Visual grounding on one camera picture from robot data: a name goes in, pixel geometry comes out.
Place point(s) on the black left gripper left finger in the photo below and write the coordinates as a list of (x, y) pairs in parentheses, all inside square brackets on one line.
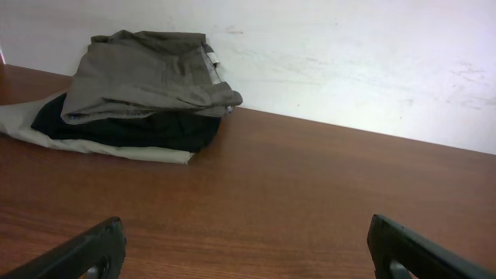
[(96, 253)]

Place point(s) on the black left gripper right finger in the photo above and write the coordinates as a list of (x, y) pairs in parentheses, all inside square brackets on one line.
[(399, 252)]

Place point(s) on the folded black garment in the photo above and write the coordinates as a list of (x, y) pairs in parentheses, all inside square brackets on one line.
[(173, 130)]

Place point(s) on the folded beige garment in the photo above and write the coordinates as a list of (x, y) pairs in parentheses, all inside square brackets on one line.
[(16, 121)]

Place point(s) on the folded grey garment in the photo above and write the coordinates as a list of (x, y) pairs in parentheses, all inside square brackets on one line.
[(134, 75)]

